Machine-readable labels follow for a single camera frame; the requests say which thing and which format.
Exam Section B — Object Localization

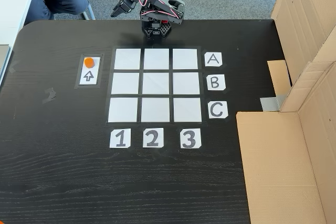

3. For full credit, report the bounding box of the round orange token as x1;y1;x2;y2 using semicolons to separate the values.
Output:
83;57;96;69

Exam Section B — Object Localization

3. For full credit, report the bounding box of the white nine-square grid sheet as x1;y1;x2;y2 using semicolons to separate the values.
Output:
104;46;208;127

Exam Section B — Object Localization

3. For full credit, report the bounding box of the grey metal leg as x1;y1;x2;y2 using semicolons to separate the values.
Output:
79;3;96;21

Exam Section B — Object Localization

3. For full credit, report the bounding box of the white arrow paper sheet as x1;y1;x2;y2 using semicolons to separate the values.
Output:
75;52;105;90

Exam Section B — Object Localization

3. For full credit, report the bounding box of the white desk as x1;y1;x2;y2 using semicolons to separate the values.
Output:
0;0;40;86

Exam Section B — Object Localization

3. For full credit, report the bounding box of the paper sheet letter A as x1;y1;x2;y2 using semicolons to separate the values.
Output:
204;52;223;67

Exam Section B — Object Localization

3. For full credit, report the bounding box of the clear tape scrap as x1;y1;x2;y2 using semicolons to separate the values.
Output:
8;60;19;74
41;87;57;104

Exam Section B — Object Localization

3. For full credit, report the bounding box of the paper sheet letter B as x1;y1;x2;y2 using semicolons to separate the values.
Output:
206;74;226;91

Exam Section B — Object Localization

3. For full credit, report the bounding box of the paper sheet number 1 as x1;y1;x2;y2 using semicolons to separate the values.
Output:
109;129;131;149

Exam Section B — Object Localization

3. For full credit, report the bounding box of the paper sheet number 2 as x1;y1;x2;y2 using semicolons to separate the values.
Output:
142;127;164;148

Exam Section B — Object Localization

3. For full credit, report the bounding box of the paper sheet letter C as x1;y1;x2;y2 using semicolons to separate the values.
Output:
208;101;228;119

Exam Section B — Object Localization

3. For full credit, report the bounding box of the paper sheet number 3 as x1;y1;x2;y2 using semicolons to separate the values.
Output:
180;128;202;150

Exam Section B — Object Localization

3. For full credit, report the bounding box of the brown cardboard box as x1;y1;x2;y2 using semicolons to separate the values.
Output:
267;0;336;113
236;61;336;224

